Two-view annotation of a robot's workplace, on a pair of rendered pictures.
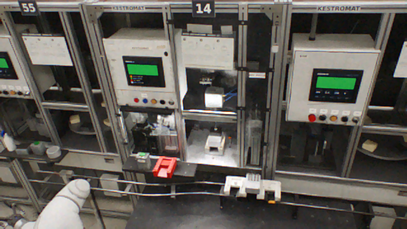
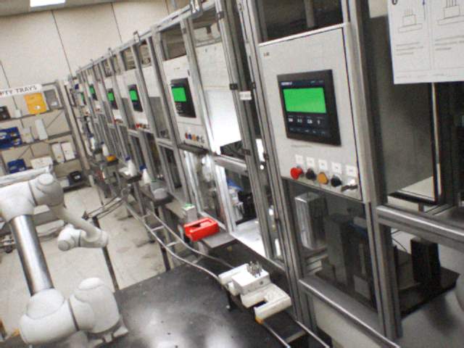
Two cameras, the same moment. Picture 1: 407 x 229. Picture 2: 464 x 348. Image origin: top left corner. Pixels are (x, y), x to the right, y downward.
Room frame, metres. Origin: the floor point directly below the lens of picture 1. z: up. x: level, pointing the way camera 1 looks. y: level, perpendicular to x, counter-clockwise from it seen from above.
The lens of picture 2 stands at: (0.56, -1.53, 1.78)
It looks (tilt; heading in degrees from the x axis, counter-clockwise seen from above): 16 degrees down; 53
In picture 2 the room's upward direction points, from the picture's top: 12 degrees counter-clockwise
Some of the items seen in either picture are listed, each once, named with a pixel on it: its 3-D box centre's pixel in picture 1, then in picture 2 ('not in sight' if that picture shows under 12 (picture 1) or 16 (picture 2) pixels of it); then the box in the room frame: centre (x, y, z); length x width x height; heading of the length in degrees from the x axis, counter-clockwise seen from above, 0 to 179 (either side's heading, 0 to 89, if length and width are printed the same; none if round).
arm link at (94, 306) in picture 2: not in sight; (93, 302); (1.01, 0.28, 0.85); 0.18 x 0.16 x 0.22; 166
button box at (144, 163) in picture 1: (144, 160); (191, 214); (1.70, 0.44, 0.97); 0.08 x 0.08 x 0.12; 76
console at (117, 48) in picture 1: (147, 67); (203, 98); (1.89, 0.34, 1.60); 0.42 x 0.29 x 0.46; 76
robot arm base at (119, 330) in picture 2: not in sight; (105, 329); (1.02, 0.26, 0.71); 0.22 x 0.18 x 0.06; 76
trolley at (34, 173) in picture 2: not in sight; (29, 205); (1.62, 4.30, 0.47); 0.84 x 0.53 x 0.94; 160
